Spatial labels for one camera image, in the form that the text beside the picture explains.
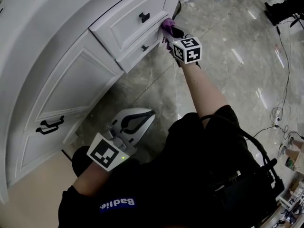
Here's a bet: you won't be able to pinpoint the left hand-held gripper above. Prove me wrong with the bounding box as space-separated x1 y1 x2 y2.
86 108 156 172

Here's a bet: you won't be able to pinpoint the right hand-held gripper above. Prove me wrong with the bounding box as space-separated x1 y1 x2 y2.
163 27 202 64

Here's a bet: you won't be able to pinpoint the purple cloth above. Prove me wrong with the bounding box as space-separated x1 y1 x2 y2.
161 17 177 51

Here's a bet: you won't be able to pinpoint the white drawer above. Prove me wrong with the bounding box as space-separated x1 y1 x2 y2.
89 0 178 59
115 20 170 74

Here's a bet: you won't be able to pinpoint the person's left forearm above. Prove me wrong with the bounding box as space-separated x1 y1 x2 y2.
72 161 113 197

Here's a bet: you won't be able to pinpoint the person's right forearm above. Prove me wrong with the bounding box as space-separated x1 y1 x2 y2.
178 60 230 129

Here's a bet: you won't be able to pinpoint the person's black shirt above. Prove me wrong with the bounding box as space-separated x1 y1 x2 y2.
58 104 262 228

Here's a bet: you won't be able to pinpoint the person's black trousers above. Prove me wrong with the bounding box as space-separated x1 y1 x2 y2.
71 145 96 178

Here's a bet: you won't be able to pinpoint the white cabinet door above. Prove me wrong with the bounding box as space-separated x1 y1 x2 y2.
6 116 86 189
22 29 125 137

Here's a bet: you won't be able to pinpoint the white power strip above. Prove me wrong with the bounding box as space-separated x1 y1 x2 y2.
271 106 283 125

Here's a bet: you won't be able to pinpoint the white sink cabinet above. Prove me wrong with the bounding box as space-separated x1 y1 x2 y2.
0 0 186 204

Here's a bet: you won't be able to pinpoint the black waist pack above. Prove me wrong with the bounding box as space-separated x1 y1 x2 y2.
209 158 285 228

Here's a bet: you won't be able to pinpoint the cluttered storage shelf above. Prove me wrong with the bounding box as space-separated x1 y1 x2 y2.
261 171 304 228

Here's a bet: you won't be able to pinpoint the black door handle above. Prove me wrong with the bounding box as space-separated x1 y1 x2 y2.
39 115 65 128
35 123 59 135

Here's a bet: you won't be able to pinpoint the long black floor cable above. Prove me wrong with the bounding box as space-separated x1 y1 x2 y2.
275 24 292 128

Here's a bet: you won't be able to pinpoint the thick black cable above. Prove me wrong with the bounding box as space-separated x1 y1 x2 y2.
199 114 279 176

